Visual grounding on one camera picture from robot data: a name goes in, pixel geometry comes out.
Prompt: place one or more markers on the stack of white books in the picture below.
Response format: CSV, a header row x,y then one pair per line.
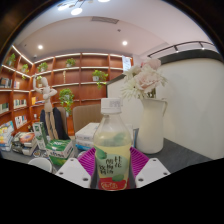
x,y
86,135

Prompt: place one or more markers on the wooden artist mannequin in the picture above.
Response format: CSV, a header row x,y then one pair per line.
x,y
48,100

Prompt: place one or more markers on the white jug vase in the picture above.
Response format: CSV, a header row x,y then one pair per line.
x,y
150,130

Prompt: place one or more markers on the ceiling air vent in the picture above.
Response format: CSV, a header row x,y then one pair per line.
x,y
105,20

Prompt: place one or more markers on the dark jacket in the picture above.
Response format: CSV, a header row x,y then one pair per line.
x,y
61,125

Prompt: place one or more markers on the tan upholstered chair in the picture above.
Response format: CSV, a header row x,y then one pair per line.
x,y
86,116

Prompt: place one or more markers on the white patterned mug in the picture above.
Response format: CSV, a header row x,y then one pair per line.
x,y
41,164

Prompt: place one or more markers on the wooden bookshelf unit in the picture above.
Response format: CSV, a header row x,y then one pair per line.
x,y
83,76

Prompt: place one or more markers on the small stack of books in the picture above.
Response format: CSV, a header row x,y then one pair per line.
x,y
26,141

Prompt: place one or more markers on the yellow drink bottle white cap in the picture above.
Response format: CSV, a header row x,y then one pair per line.
x,y
112,153

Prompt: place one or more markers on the black ceiling track rail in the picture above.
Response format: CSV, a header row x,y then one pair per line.
x,y
181,45

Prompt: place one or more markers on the recessed ceiling light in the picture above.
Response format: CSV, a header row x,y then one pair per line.
x,y
40,47
124,43

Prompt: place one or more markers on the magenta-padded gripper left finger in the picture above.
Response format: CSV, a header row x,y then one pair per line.
x,y
74,171

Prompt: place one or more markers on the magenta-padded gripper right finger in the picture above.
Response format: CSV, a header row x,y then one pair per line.
x,y
152,171

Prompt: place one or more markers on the ceiling chandelier with round lamps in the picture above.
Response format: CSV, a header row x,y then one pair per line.
x,y
76,11

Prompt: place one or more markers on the green and white carton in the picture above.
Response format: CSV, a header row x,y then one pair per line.
x,y
40,135

